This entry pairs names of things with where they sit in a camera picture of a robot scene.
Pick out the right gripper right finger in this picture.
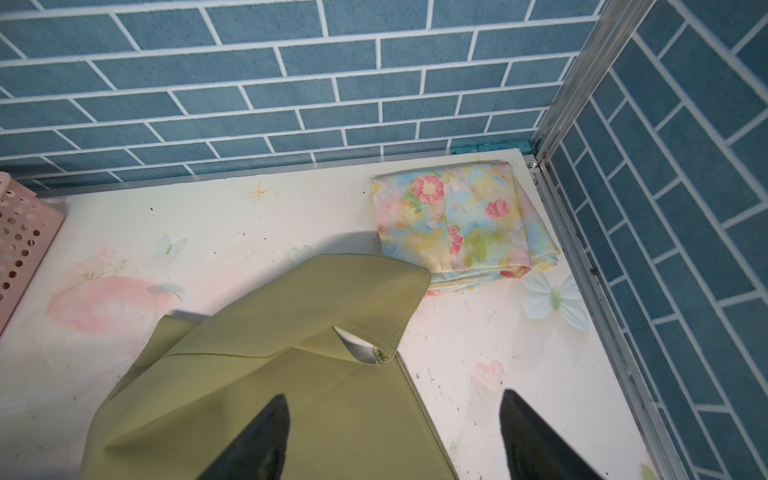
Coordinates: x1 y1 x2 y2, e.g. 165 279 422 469
499 389 601 480

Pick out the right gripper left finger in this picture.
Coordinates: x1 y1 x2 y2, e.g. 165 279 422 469
199 394 291 480

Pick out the olive green skirt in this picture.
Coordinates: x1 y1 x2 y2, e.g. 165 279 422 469
80 254 456 479

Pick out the pastel floral skirt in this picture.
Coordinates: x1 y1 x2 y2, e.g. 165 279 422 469
372 161 560 294

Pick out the pink plastic basket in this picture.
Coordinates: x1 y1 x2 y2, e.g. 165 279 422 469
0 172 64 331

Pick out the right corner aluminium post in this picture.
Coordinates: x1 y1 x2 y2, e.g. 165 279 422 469
531 0 655 165

